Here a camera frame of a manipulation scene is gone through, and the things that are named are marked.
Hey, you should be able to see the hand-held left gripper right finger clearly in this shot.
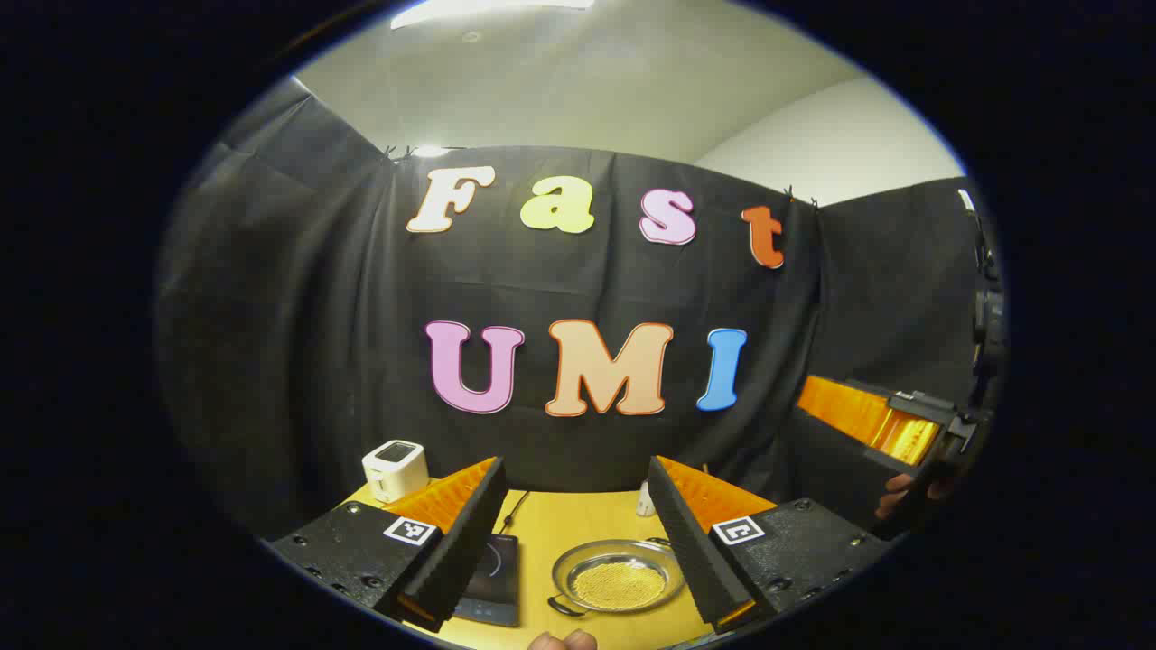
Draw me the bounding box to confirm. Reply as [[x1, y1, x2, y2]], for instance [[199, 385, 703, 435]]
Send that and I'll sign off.
[[647, 455, 890, 635]]

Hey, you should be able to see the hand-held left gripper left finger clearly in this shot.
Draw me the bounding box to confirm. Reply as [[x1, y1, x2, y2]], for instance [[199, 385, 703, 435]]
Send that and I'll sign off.
[[269, 456, 509, 633]]

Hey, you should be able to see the black induction cooktop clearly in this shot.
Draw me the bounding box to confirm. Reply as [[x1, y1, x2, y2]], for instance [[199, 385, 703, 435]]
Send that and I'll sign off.
[[452, 533, 522, 628]]

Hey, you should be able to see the stainless steel pot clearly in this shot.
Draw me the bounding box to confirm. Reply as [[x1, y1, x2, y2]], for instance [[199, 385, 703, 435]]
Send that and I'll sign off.
[[547, 537, 687, 618]]

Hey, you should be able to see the pile of yellow soybeans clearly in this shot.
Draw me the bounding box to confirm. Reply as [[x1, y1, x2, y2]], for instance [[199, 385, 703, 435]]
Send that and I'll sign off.
[[571, 558, 667, 611]]

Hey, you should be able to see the white toaster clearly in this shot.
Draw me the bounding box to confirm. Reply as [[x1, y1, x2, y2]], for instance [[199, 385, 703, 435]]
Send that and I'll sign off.
[[361, 440, 430, 504]]

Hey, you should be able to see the ceiling light panel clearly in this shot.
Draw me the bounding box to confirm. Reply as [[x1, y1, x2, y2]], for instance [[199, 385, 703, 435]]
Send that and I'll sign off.
[[390, 0, 597, 31]]

